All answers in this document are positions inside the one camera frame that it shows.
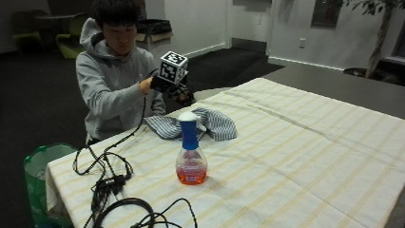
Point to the white marker cube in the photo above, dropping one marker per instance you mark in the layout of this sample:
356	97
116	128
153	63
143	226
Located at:
172	67

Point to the striped grey cloth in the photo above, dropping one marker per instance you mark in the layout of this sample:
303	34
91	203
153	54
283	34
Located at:
217	125

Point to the orange liquid spray bottle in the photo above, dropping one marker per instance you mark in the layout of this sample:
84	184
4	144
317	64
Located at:
191	152

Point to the the person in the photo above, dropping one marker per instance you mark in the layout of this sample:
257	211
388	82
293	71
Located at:
107	85

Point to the black lined bin box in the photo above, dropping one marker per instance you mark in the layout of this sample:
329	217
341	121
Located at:
153	30

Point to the striped cream tablecloth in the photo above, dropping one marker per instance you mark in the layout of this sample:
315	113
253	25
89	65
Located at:
269	152

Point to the green armchair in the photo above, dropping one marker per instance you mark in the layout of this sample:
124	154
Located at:
71	39
27	31

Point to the green bag bin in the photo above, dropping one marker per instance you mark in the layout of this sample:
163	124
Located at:
36	180

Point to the indoor potted tree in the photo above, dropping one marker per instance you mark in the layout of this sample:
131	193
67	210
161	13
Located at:
380	34

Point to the white wall socket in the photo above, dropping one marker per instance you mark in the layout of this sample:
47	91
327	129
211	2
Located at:
301	42

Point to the dark wall panel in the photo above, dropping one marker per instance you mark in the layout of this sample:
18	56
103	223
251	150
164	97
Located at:
325	13

